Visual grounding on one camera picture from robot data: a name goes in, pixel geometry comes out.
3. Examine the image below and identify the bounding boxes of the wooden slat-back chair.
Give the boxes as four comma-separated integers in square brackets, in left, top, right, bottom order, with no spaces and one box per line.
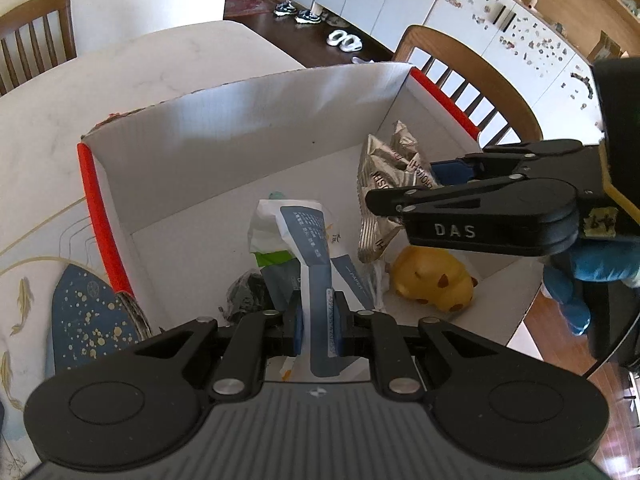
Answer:
[0,0,78,96]
[392,25,543,148]

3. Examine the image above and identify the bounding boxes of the silver snack packet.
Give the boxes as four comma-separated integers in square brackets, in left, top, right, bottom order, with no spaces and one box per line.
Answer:
[356,120,441,263]

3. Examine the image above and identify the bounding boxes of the white cardboard box red edges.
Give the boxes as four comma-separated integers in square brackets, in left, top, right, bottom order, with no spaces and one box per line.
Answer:
[76,62,543,356]

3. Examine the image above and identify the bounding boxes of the blue white tissue packet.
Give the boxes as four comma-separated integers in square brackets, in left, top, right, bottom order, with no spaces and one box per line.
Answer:
[248,199,383,378]

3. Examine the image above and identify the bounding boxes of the black snack packet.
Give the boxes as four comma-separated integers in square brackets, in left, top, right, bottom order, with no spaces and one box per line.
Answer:
[223,269,273,323]

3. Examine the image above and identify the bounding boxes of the yellow spotted toy animal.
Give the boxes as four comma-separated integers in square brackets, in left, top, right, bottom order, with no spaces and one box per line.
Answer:
[390,246,479,313]

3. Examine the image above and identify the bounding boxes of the small cardboard carton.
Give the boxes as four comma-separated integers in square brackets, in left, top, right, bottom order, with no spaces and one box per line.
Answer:
[587,30,623,63]

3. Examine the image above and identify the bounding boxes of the white stickered cabinet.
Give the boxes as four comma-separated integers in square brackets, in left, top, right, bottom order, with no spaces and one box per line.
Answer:
[395,0,640,133]

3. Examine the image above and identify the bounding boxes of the person's right hand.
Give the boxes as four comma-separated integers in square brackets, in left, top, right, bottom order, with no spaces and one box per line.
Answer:
[542,240,640,336]

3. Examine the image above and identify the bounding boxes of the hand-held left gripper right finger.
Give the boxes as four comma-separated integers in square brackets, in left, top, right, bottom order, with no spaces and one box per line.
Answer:
[332,292,506,403]

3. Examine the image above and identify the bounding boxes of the fish print table mat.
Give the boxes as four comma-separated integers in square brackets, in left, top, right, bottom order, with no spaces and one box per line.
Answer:
[0,195,151,480]

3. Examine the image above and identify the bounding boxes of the red patterned rug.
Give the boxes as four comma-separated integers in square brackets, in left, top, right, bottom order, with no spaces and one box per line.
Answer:
[223,0,281,17]

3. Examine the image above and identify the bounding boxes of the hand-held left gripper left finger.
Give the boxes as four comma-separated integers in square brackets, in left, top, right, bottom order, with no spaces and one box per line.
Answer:
[131,302,307,403]

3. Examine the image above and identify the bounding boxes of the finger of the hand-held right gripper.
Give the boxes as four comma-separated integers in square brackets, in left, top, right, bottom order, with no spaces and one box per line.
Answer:
[365,175,537,217]
[430,140,601,186]

